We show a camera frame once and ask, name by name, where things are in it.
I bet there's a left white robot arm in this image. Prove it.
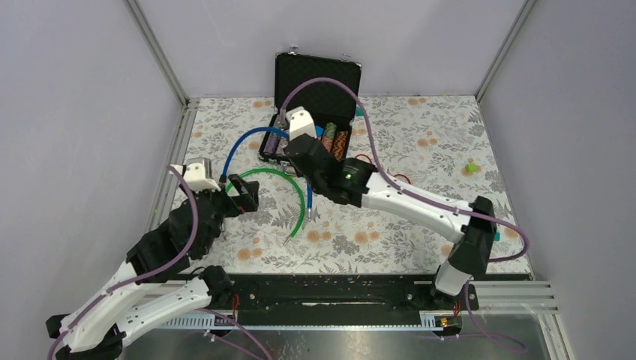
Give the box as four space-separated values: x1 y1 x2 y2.
46 175 260 359

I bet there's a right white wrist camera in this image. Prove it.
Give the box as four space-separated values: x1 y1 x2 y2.
285 106 317 141

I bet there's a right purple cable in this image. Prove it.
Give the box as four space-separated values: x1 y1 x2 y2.
277 77 531 264

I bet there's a blue cable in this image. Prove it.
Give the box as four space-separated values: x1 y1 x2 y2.
218 126 315 222

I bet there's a green cable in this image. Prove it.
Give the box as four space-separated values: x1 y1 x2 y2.
224 167 306 247

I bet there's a black poker chip case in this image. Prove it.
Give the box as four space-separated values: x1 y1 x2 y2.
269 52 362 160

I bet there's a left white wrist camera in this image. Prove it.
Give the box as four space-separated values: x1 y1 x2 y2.
182 157 221 192

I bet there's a red cable padlock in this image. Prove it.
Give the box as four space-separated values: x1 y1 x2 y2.
394 173 412 185
354 154 375 168

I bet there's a green cube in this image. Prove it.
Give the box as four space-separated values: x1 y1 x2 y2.
463 162 479 174

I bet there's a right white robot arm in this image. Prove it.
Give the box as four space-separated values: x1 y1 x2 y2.
284 134 497 310

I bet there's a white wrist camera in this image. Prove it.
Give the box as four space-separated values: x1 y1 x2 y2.
182 157 221 192
285 106 317 141

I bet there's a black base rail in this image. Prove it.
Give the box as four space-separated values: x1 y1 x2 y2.
157 270 533 329

